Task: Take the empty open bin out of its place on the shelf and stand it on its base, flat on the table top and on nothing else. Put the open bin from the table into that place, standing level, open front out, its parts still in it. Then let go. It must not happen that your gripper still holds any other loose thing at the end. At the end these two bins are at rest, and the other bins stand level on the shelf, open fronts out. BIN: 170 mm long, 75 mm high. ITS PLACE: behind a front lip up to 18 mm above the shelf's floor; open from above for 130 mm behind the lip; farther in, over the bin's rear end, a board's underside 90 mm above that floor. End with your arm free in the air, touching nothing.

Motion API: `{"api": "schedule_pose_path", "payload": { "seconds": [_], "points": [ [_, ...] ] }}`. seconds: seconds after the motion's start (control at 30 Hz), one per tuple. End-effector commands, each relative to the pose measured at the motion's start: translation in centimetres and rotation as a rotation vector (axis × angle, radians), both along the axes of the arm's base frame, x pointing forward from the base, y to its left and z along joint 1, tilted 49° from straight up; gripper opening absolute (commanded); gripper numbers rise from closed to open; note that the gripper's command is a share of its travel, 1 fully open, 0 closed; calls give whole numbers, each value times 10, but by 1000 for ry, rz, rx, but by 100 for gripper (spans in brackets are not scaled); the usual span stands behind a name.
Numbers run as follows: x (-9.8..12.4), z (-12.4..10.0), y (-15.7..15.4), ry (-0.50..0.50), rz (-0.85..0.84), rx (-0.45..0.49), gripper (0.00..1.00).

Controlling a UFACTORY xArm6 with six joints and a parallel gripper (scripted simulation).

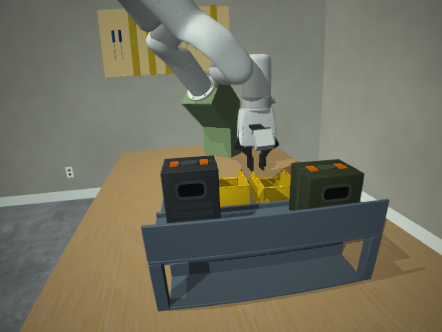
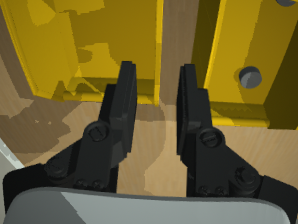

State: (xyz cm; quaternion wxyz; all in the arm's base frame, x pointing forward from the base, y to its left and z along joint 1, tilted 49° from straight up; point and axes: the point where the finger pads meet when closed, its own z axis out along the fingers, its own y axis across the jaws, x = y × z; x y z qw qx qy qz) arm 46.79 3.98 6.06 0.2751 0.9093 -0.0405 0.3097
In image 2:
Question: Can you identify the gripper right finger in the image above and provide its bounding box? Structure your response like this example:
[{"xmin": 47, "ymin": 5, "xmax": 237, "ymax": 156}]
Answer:
[{"xmin": 176, "ymin": 64, "xmax": 298, "ymax": 224}]

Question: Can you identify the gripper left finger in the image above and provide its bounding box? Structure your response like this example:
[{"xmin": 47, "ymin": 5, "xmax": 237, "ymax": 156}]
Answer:
[{"xmin": 2, "ymin": 61, "xmax": 137, "ymax": 215}]

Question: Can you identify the yellow bin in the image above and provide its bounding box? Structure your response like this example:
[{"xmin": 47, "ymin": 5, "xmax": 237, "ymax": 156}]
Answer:
[
  {"xmin": 0, "ymin": 0, "xmax": 163, "ymax": 107},
  {"xmin": 191, "ymin": 0, "xmax": 298, "ymax": 130}
]

